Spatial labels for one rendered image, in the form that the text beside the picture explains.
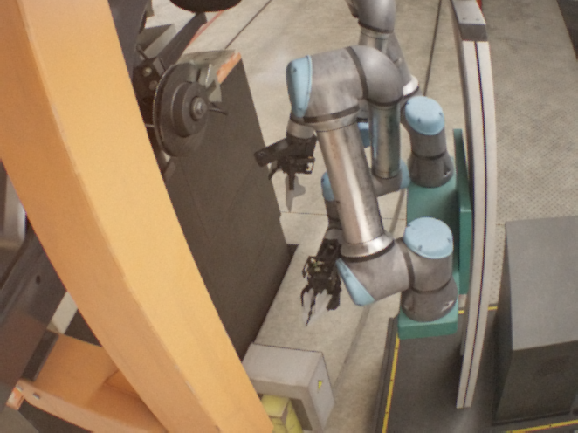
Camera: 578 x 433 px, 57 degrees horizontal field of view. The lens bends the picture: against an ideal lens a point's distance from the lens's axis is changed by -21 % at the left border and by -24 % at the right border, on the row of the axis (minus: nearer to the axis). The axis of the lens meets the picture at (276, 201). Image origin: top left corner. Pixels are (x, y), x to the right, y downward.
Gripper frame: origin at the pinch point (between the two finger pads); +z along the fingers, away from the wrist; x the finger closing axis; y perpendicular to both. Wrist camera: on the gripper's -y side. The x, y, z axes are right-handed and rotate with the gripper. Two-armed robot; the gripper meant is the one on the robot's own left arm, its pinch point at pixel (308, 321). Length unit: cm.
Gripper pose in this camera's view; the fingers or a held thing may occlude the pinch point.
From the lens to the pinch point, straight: 148.0
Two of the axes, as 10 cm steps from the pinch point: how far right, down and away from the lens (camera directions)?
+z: -3.2, 6.5, -6.9
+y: -2.1, -7.6, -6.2
